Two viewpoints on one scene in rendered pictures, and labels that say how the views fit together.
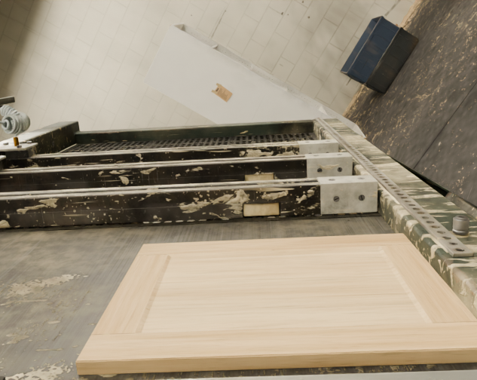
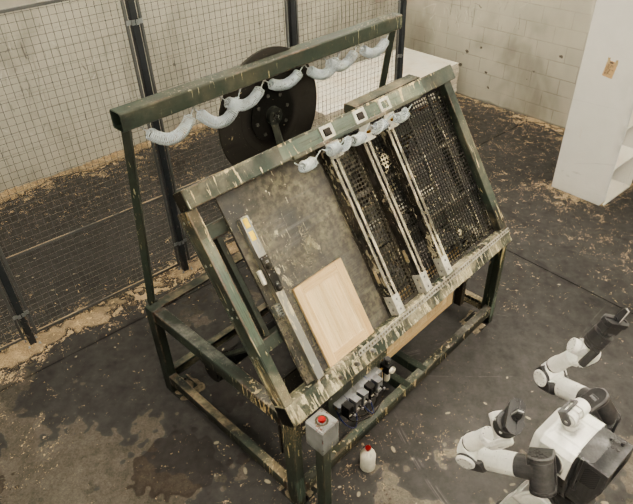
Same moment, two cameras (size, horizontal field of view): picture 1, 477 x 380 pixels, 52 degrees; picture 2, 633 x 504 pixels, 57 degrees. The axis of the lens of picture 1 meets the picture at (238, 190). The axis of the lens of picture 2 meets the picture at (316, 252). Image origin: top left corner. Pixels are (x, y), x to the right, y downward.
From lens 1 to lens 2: 2.65 m
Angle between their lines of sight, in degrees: 42
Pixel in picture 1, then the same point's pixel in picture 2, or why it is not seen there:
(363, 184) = (396, 310)
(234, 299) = (325, 305)
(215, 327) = (314, 308)
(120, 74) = not seen: outside the picture
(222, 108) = (595, 72)
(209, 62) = not seen: outside the picture
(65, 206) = (349, 209)
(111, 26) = not seen: outside the picture
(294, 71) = not seen: outside the picture
